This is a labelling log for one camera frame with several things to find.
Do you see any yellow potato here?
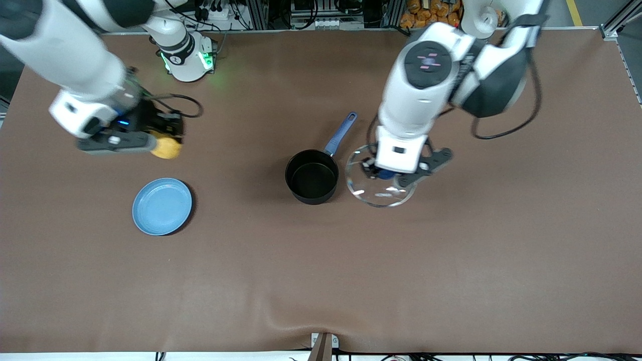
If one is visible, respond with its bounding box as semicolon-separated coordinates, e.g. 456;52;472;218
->
150;135;183;160

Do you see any glass lid with blue knob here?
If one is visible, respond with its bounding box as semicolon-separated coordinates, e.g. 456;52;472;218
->
345;143;418;209

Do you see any blue plate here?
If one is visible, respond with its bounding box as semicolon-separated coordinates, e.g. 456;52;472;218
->
132;178;193;237

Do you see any white power strip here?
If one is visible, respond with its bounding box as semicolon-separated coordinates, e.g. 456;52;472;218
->
193;0;237;22

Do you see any brown table mat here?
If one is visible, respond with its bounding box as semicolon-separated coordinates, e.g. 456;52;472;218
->
0;28;642;354

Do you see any bag of orange items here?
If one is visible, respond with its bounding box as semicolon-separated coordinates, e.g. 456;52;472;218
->
400;0;463;29

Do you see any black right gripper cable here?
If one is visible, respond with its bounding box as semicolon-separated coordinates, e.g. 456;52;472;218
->
143;92;204;119

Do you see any black pot with blue handle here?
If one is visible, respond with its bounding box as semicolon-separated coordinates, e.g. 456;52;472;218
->
284;111;358;205

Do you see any metal table clamp bracket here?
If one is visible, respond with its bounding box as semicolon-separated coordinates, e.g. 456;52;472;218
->
307;332;340;361

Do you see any aluminium frame profile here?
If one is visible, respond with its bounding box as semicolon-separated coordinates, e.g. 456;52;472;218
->
599;0;642;42

